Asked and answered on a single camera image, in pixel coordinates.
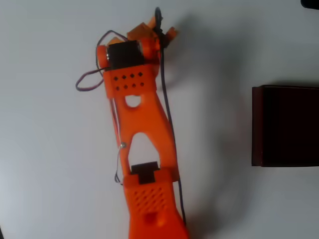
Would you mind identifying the dark red box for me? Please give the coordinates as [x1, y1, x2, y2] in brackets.
[251, 84, 319, 168]

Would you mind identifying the black object at table edge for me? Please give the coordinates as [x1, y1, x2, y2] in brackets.
[300, 0, 319, 9]

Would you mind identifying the black camera cable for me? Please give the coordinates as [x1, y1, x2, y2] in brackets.
[154, 6, 187, 226]

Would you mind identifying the thin purple servo wire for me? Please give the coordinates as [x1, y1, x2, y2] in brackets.
[75, 29, 125, 93]

